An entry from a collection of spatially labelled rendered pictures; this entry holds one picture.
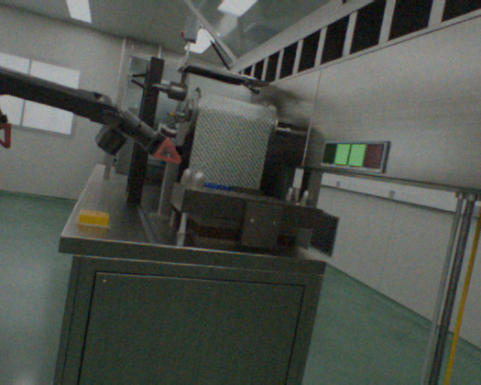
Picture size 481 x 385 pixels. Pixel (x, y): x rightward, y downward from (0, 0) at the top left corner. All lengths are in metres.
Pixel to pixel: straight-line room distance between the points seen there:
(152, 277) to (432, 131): 0.66
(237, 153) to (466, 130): 0.67
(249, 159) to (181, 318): 0.52
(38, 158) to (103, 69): 1.75
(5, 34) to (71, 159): 2.05
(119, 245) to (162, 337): 0.25
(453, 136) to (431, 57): 0.18
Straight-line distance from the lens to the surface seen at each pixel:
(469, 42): 0.80
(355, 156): 0.93
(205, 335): 1.00
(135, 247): 0.89
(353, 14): 1.16
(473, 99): 0.75
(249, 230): 0.98
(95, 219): 1.00
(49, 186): 6.78
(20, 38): 6.96
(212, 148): 1.15
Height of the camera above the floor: 1.11
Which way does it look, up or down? 3 degrees down
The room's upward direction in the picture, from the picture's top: 10 degrees clockwise
